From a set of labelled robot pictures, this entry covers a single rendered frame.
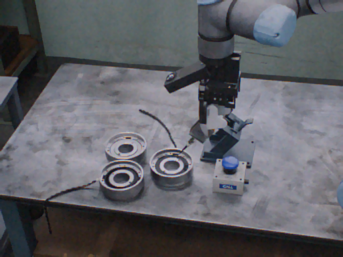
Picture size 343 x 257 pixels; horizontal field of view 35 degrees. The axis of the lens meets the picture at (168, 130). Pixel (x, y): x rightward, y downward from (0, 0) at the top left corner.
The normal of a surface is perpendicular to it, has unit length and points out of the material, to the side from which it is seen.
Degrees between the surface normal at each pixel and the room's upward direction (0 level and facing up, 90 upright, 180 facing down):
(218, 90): 90
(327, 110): 0
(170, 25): 90
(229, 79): 90
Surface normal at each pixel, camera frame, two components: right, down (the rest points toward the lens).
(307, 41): -0.21, 0.61
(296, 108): -0.03, -0.79
